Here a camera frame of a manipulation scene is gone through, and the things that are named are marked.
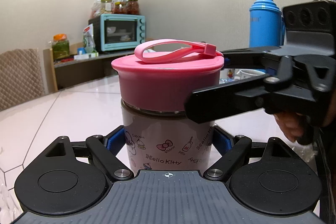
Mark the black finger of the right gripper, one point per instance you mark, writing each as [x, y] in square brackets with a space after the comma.
[226, 100]
[251, 58]

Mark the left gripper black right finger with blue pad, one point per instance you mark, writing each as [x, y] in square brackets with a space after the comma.
[234, 151]

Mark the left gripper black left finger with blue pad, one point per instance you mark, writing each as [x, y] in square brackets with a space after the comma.
[103, 153]

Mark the Hello Kitty pink bottle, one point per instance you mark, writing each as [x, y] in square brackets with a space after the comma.
[165, 141]

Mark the pink bottle cap with strap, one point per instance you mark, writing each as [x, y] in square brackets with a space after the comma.
[162, 81]

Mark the person's right hand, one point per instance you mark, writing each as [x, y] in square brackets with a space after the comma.
[290, 125]

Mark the white mug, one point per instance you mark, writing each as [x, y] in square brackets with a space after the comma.
[249, 73]

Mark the blue thermos flask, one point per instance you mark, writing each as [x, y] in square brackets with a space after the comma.
[267, 28]

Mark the wooden side shelf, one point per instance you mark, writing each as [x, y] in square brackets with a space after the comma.
[59, 75]

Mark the green snack bag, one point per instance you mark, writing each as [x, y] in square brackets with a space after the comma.
[88, 39]

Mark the quilted beige chair back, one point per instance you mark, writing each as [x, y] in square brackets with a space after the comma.
[21, 77]

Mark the green jar orange lid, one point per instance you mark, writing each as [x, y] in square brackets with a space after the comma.
[60, 46]

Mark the teal toaster oven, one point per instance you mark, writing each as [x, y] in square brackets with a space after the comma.
[116, 32]

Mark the red chili jar right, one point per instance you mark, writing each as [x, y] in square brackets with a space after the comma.
[132, 7]

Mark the red chili jar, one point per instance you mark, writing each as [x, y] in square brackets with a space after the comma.
[120, 8]
[132, 7]

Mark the red chili jar middle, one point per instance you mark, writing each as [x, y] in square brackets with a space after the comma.
[120, 8]

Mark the pale jar yellow lid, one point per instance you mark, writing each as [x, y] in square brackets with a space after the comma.
[106, 7]

